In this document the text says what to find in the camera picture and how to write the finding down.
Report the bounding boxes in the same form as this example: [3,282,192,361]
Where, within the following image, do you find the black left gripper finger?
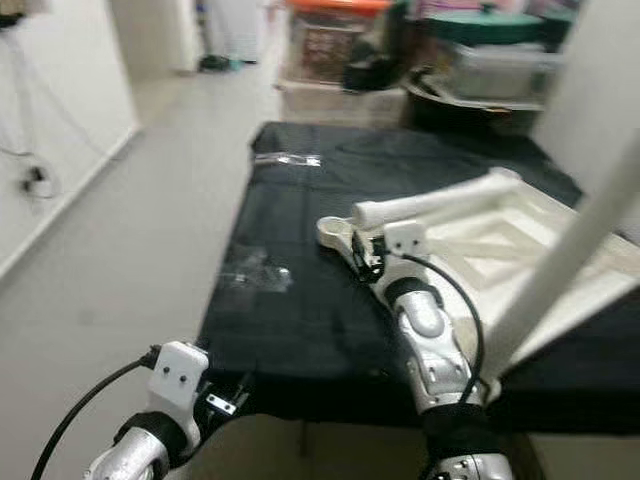
[233,372,264,414]

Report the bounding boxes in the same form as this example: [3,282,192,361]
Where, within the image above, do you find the white plastic table top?
[315,168,640,371]

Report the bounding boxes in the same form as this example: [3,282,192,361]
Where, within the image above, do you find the black tablecloth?
[198,120,640,436]

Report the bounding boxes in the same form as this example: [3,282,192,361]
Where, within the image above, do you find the clear plastic bag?
[255,150,323,168]
[220,248,296,296]

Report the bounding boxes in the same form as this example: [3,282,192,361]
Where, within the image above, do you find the stone ledge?
[278,80,411,126]

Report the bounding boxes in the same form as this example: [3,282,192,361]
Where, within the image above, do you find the black basin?
[405,78,546,131]

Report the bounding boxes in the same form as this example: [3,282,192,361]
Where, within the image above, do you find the black plastic bag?
[345,5,411,93]

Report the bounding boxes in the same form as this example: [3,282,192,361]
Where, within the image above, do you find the clear plastic storage box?
[435,40,566,101]

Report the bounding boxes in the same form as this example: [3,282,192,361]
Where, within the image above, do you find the green pot lid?
[425,5,551,46]

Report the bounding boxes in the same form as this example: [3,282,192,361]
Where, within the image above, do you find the black power adapter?
[22,168,53,199]

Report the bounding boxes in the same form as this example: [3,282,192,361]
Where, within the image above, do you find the black and orange device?
[0,0,51,29]

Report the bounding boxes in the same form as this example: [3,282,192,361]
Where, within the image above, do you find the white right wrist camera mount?
[370,220,429,291]

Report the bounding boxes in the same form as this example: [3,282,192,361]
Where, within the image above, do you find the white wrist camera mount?
[370,220,429,291]
[150,342,211,431]

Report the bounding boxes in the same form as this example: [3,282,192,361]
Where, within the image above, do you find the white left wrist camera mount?
[150,342,211,431]

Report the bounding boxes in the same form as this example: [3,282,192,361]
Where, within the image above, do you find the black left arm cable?
[28,350,161,480]

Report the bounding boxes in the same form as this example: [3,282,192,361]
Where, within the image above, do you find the dark wall cable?
[0,40,61,201]

